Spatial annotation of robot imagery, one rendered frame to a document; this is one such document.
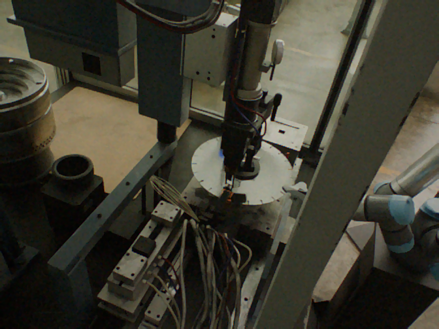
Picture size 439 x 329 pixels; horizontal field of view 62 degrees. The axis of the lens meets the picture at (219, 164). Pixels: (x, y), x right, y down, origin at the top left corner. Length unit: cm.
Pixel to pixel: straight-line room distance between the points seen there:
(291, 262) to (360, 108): 18
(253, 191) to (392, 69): 89
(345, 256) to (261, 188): 129
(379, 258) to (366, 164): 110
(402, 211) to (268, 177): 39
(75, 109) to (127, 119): 23
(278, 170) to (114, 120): 81
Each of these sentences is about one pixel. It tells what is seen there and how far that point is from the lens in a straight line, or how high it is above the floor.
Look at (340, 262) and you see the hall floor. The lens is 230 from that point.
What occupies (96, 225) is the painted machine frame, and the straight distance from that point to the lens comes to 88.
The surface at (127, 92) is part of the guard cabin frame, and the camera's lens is 185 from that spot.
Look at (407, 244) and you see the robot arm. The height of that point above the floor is 96.
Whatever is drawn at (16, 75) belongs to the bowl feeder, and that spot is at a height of 107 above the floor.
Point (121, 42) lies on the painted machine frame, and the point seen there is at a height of 134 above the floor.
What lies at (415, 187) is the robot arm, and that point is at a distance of 117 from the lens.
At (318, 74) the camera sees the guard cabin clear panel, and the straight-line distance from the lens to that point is 148.
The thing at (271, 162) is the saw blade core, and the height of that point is 95.
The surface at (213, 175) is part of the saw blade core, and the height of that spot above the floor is 95.
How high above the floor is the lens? 172
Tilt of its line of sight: 41 degrees down
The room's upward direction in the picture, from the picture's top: 9 degrees clockwise
